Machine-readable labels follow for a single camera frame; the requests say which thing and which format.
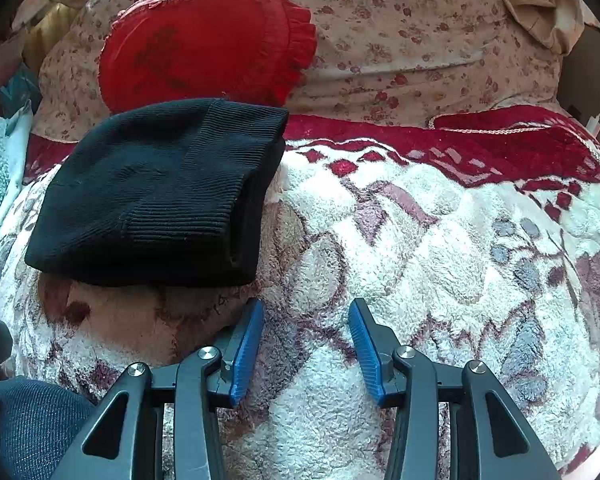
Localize person's leg in blue jeans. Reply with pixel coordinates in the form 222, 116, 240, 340
0, 377, 99, 480

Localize floral beige pillow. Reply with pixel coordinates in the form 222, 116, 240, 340
32, 0, 567, 142

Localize teal cloth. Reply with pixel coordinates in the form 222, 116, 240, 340
0, 65, 44, 117

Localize red and white fleece blanket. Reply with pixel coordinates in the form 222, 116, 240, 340
0, 105, 600, 480

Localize tan cloth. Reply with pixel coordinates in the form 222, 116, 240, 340
480, 0, 600, 57
14, 0, 107, 77

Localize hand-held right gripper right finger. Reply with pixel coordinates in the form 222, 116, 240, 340
348, 297, 564, 480

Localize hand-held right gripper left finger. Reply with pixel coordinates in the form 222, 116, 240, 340
50, 298, 265, 480

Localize black pants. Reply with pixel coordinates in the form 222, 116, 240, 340
24, 98, 290, 289

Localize white sherpa garment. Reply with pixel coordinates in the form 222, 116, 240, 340
0, 102, 34, 252

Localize red frilled pillow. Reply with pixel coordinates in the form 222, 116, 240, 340
100, 0, 317, 114

